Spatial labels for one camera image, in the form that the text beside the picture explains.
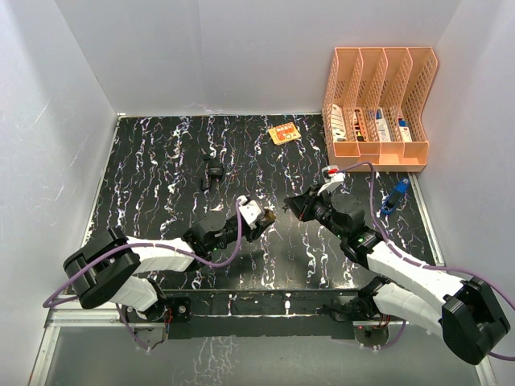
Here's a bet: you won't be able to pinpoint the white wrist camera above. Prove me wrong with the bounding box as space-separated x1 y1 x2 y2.
317 165 344 196
237 195 265 229

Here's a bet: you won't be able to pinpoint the large brass padlock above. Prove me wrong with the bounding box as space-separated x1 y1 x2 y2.
262 208 276 227

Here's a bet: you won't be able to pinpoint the white box in organizer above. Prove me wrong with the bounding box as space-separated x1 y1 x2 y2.
330 104 347 142

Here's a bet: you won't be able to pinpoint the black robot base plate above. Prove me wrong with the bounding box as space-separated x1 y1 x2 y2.
122 289 400 340

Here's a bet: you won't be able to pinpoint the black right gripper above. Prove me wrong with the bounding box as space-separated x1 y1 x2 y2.
286 183 347 240

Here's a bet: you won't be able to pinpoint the white blue tube box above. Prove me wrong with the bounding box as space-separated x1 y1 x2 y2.
375 107 392 142

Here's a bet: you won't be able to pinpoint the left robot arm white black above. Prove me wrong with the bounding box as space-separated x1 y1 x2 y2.
64 209 275 321

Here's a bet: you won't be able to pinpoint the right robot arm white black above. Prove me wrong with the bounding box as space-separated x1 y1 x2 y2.
284 186 511 365

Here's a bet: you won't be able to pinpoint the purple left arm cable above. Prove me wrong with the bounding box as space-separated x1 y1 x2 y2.
42 199 243 310

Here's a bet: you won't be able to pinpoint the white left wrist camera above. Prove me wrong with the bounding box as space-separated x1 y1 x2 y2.
237 195 265 229

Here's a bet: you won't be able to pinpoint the blue stapler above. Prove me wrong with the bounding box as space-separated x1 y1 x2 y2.
381 178 410 216

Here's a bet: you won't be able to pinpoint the blue red white box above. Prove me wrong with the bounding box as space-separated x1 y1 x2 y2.
398 118 413 142

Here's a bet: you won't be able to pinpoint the red black marker items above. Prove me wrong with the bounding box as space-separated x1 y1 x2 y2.
352 109 367 142

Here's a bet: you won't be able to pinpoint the orange card pack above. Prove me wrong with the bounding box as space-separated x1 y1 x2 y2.
268 122 301 146

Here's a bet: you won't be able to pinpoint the black padlock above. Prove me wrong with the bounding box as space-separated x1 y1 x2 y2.
200 154 225 191

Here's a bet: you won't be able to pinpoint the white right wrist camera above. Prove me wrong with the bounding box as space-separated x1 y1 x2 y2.
317 165 344 196

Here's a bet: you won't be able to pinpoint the orange plastic file organizer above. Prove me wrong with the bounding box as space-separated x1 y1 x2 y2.
322 47 438 172

